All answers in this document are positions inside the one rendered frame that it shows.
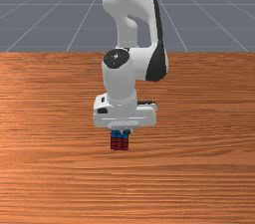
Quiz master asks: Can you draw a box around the many-coloured puzzle cube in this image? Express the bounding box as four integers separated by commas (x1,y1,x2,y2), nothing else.
110,129,131,151

